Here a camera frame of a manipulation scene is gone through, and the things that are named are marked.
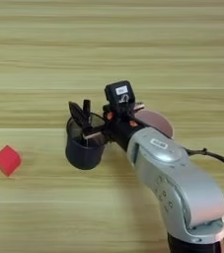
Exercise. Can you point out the black marker pen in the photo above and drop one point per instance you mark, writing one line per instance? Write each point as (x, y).
(87, 105)

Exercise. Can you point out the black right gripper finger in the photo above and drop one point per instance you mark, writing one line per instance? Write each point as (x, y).
(138, 107)
(79, 113)

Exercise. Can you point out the pink plastic cup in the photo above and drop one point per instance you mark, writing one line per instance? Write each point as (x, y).
(158, 120)

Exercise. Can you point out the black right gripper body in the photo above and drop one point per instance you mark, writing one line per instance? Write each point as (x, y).
(123, 130)

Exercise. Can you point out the red foam cube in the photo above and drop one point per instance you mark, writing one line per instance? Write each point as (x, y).
(7, 160)

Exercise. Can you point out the black box with white label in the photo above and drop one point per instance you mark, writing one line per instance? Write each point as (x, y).
(120, 94)

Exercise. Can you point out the black mesh pen holder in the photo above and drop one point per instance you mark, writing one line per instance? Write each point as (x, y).
(84, 154)

